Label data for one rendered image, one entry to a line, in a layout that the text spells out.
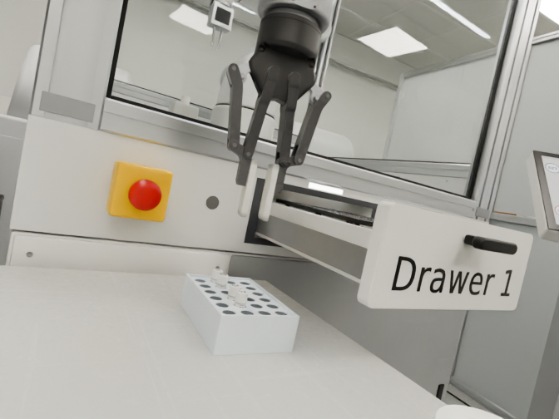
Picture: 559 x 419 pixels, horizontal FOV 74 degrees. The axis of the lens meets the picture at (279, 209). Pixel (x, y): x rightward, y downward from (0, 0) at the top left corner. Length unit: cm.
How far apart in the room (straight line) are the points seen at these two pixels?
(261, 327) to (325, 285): 40
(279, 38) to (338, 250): 25
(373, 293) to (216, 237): 30
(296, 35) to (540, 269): 201
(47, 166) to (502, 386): 229
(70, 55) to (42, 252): 25
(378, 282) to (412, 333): 60
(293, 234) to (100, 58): 35
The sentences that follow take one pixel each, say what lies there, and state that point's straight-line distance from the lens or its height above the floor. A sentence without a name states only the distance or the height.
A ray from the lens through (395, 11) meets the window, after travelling 86.
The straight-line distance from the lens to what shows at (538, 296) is 230.
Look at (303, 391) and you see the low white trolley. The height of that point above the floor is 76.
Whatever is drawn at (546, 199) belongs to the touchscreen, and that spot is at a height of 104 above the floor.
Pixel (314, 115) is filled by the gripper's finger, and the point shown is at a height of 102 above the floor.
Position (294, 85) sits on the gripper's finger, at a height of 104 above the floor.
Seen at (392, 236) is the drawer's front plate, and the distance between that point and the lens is 39.
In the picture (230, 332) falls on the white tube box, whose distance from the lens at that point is 35.
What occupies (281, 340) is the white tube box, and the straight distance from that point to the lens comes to 38.
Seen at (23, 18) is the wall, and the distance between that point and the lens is 397.
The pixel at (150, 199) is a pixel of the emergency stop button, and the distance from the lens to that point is 49.
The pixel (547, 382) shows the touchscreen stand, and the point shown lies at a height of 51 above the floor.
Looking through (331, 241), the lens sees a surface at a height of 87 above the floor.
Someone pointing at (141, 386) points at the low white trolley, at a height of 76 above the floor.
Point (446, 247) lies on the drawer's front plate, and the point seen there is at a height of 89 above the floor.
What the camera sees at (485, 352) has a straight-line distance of 247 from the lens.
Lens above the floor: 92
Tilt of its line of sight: 3 degrees down
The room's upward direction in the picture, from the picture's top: 12 degrees clockwise
